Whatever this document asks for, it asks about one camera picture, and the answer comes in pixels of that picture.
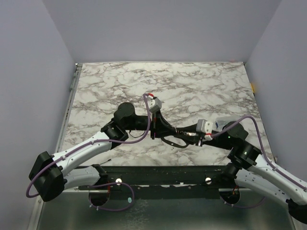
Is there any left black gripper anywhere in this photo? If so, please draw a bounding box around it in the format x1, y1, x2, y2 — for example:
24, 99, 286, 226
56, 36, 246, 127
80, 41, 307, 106
125, 109, 177, 140

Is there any metal key holder plate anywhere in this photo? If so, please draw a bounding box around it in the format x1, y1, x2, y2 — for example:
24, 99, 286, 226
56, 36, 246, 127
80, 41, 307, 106
160, 134, 188, 149

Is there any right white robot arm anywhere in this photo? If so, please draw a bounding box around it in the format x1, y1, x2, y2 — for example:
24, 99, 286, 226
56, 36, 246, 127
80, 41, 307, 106
175, 120, 307, 223

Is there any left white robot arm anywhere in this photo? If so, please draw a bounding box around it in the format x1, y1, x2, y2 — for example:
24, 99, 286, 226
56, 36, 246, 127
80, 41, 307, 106
26, 98, 178, 202

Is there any clear plastic bag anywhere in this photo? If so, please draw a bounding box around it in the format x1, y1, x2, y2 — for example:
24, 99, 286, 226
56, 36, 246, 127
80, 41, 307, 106
215, 116, 235, 131

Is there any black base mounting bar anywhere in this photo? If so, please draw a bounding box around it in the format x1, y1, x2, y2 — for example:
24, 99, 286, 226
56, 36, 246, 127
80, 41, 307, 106
79, 166, 240, 204

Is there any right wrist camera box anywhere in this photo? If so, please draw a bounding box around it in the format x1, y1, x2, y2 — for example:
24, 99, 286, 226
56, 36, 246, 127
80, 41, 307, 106
196, 119, 214, 141

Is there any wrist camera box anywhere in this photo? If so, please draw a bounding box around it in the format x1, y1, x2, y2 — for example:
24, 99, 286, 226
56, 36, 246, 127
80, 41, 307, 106
148, 97, 162, 114
196, 119, 214, 141

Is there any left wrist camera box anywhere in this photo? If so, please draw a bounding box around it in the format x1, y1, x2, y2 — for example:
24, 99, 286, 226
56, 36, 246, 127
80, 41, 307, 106
148, 97, 162, 114

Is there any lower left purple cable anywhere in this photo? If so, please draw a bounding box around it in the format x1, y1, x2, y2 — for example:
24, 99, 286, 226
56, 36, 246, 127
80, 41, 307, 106
89, 178, 136, 212

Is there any left aluminium rail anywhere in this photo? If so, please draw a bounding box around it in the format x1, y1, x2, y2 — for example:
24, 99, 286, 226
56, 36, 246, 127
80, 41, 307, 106
55, 63, 83, 153

